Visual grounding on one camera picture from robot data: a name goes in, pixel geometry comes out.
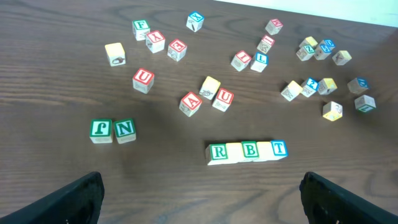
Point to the yellow block top right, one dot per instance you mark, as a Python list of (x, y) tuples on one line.
[(309, 41)]

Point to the red U block left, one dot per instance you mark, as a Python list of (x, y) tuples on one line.
[(143, 80)]

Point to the red E block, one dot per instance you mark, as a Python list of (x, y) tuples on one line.
[(177, 50)]

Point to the blue 5 block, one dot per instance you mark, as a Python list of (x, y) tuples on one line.
[(322, 51)]

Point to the blue X block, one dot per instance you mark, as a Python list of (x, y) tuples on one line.
[(195, 21)]

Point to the yellow C block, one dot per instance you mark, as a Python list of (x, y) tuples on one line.
[(209, 87)]

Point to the red I block upper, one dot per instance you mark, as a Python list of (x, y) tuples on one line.
[(265, 44)]

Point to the yellow S block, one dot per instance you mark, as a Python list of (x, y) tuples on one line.
[(291, 91)]

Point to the green B block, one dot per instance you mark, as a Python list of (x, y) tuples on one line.
[(250, 151)]

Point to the yellow K block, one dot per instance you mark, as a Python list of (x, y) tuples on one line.
[(326, 86)]

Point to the blue L block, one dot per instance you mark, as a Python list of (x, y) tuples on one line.
[(259, 62)]

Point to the yellow block plain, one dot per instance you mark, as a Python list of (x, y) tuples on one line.
[(115, 54)]

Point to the green N block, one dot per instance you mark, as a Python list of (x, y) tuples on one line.
[(125, 130)]

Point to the blue D block upper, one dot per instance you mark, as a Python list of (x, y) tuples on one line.
[(329, 43)]

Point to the yellow O block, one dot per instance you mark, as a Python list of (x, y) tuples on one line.
[(265, 151)]

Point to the red M block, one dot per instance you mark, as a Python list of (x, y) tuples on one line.
[(274, 26)]

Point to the green R block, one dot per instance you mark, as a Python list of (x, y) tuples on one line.
[(216, 154)]

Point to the yellow snail block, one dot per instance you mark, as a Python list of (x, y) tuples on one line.
[(332, 111)]

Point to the yellow 8 block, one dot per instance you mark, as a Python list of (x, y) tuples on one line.
[(341, 57)]

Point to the yellow O block placed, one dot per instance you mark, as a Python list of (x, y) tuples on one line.
[(235, 152)]

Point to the red I block lower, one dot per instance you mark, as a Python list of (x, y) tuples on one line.
[(241, 60)]

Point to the red A block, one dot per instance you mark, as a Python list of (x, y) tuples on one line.
[(190, 104)]

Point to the blue D block lower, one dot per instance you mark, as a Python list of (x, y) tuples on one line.
[(358, 85)]

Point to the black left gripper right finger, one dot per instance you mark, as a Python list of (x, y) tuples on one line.
[(325, 202)]

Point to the blue T block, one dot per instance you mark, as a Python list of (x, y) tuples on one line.
[(279, 149)]

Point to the green J block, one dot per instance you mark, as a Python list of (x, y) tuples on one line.
[(101, 131)]

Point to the blue d block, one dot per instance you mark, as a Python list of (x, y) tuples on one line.
[(358, 85), (329, 43)]

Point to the red X block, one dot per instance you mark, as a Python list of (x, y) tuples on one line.
[(155, 41)]

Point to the red i block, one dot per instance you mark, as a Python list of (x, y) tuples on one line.
[(241, 60), (265, 44)]

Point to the red U block centre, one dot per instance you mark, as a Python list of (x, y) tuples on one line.
[(223, 99)]

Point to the blue 2 block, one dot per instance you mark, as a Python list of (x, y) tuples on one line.
[(310, 86)]

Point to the green F block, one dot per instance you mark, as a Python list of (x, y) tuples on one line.
[(140, 28)]

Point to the green 7 block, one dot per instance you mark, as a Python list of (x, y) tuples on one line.
[(365, 103)]

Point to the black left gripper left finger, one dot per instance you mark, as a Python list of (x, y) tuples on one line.
[(77, 202)]

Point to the green Z block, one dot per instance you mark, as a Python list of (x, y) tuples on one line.
[(305, 52)]

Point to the red u block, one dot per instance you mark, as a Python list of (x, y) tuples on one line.
[(223, 99), (143, 80)]

